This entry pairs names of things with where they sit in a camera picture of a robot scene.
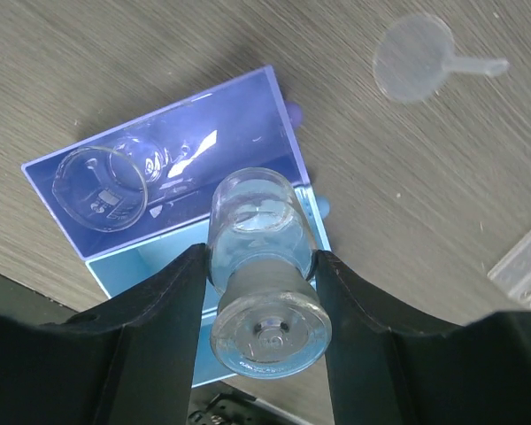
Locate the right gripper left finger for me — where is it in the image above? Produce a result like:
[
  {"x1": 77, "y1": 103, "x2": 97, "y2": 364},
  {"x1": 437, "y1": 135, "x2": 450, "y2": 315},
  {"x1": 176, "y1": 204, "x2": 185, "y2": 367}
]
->
[{"x1": 0, "y1": 243, "x2": 207, "y2": 424}]

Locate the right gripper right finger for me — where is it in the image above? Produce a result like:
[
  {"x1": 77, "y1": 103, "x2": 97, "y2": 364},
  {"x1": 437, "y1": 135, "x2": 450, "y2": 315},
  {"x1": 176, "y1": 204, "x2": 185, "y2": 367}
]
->
[{"x1": 315, "y1": 251, "x2": 531, "y2": 424}]

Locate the blue compartment organizer tray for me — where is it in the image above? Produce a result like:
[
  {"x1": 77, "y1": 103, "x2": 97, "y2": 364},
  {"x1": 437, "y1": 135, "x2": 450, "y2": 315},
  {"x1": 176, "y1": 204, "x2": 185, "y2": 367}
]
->
[{"x1": 20, "y1": 65, "x2": 333, "y2": 390}]

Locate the clear test tube rack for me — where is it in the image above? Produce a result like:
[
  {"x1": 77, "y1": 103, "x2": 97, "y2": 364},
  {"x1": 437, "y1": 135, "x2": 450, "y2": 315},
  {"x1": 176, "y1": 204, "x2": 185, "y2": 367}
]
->
[{"x1": 487, "y1": 229, "x2": 531, "y2": 310}]

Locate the small glass beaker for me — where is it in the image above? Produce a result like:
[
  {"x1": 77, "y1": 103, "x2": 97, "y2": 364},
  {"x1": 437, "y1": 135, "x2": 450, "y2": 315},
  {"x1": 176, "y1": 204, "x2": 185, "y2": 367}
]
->
[{"x1": 52, "y1": 135, "x2": 169, "y2": 233}]

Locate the clear plastic funnel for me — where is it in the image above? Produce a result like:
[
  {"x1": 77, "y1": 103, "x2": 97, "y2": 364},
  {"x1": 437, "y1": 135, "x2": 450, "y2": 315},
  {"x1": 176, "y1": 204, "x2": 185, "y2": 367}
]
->
[{"x1": 373, "y1": 13, "x2": 510, "y2": 104}]

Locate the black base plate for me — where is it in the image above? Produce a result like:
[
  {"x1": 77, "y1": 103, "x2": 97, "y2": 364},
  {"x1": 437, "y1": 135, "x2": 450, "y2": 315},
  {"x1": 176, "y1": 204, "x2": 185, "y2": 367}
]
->
[{"x1": 0, "y1": 274, "x2": 308, "y2": 424}]

